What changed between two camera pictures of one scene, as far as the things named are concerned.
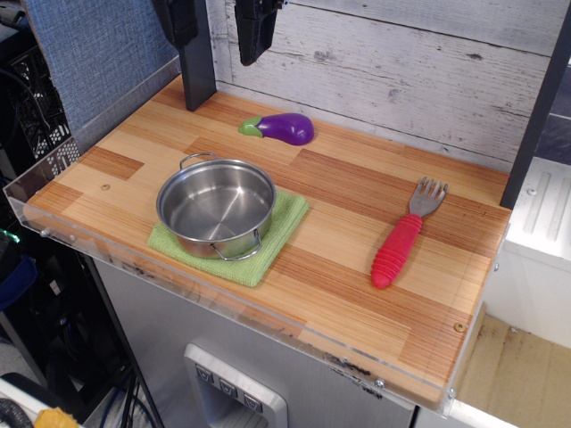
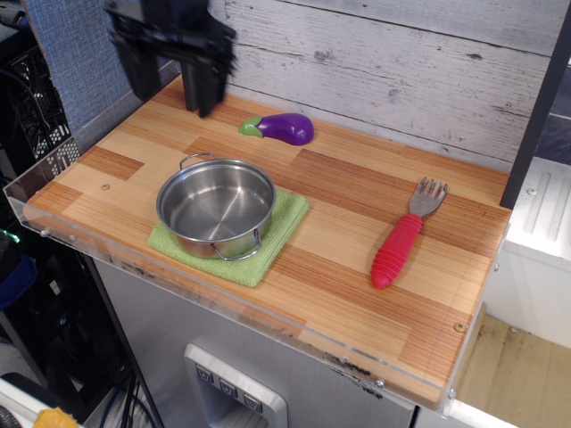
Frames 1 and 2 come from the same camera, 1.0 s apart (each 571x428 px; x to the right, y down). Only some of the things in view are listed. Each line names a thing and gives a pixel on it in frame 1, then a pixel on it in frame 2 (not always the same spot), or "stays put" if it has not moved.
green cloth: x=250 y=269 stays put
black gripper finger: x=178 y=19 -> x=184 y=28
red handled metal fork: x=424 y=197 stays put
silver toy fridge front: x=204 y=369 stays put
